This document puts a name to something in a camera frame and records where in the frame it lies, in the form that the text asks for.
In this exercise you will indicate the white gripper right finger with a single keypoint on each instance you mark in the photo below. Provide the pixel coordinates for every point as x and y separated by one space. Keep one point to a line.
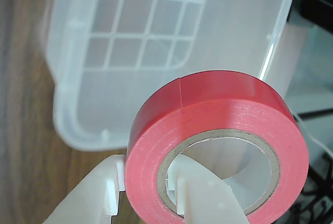
203 198

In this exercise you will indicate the black chair base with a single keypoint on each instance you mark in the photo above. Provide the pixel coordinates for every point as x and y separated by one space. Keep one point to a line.
320 198

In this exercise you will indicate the clear plastic storage box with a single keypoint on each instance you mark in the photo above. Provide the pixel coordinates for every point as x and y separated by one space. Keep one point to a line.
130 91

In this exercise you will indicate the red tape roll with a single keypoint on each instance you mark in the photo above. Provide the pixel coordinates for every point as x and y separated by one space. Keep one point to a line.
208 96

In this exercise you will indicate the black metal frame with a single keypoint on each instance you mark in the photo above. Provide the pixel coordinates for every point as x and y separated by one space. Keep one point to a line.
314 5

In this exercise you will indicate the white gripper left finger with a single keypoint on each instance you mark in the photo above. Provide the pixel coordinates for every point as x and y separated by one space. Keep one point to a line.
88 195

